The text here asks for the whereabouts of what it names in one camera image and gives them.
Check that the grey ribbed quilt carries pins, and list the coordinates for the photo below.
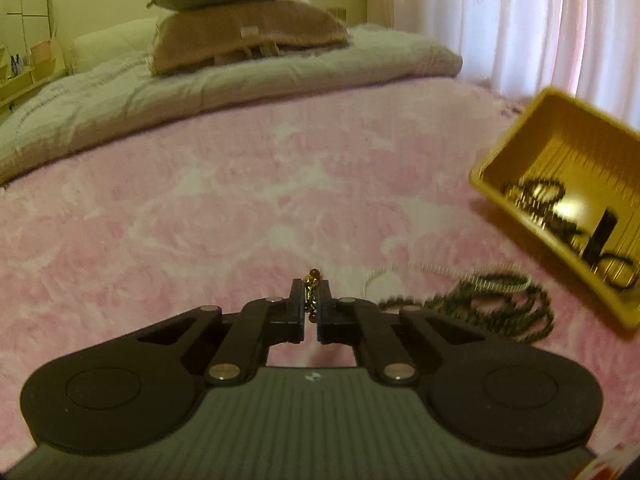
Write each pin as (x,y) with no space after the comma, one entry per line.
(120,97)

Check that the yellow plastic tray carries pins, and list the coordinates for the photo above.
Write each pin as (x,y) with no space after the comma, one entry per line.
(555,172)

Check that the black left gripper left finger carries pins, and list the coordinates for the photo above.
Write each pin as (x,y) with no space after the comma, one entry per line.
(250,333)

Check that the wall power outlet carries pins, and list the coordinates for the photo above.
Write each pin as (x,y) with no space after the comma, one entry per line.
(338,12)

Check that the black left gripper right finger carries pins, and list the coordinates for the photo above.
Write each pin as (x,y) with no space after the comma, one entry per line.
(362,326)

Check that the cream vanity shelf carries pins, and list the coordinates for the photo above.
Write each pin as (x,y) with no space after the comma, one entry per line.
(20,82)

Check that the mauve pillow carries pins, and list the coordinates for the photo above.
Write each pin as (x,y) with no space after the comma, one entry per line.
(241,31)

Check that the white pillow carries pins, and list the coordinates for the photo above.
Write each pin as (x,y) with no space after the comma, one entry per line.
(95,48)

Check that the black jewelry stand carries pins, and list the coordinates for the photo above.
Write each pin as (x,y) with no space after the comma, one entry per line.
(594,248)

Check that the oval mirror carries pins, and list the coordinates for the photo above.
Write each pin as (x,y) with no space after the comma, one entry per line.
(26,34)

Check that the white sheer curtain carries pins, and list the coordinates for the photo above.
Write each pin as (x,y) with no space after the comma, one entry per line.
(587,48)

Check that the pink floral fleece blanket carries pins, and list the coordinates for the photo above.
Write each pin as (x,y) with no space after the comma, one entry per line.
(364,185)

